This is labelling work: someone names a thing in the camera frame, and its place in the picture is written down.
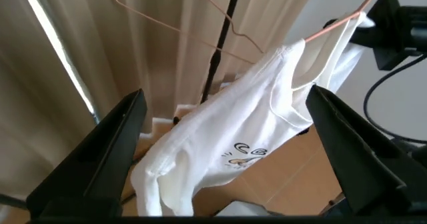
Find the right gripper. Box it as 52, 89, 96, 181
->
366, 0, 427, 71

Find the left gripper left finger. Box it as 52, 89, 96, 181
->
26, 89, 148, 218

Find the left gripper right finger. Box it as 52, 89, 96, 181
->
305, 85, 427, 217

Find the pink clothes hanger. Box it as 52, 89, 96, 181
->
112, 0, 265, 65
304, 0, 384, 44

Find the white printed shirt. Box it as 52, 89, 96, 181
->
129, 12, 376, 217

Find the black clothes rack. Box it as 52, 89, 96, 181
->
0, 0, 310, 211

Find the black cable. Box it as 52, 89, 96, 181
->
362, 53, 427, 145

